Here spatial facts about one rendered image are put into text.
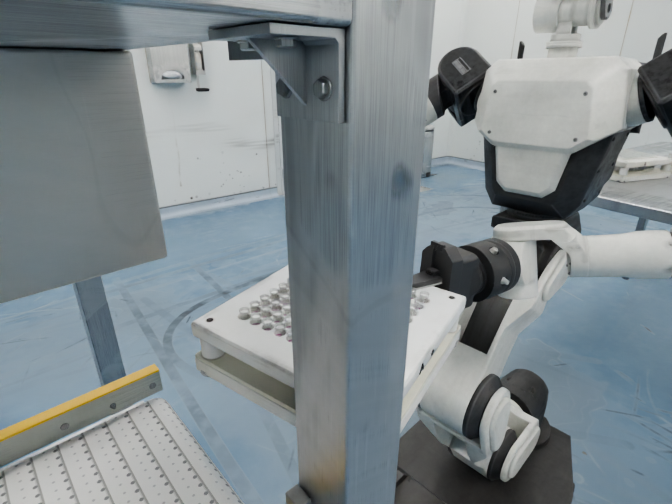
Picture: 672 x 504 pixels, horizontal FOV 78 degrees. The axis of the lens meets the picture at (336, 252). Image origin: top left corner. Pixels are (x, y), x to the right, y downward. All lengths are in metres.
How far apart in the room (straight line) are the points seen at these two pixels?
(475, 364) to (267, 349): 0.57
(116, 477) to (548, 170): 0.84
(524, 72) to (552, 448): 1.10
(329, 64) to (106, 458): 0.48
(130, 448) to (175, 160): 3.59
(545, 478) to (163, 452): 1.13
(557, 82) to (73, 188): 0.77
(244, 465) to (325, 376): 1.34
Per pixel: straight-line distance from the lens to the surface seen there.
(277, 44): 0.20
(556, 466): 1.50
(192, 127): 4.06
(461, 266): 0.59
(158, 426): 0.58
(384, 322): 0.27
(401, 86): 0.23
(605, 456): 1.86
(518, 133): 0.92
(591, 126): 0.88
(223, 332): 0.48
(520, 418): 1.35
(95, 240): 0.45
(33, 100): 0.42
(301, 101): 0.22
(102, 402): 0.60
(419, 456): 1.40
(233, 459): 1.64
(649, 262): 0.74
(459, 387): 0.93
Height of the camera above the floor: 1.22
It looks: 23 degrees down
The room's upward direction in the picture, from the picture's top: straight up
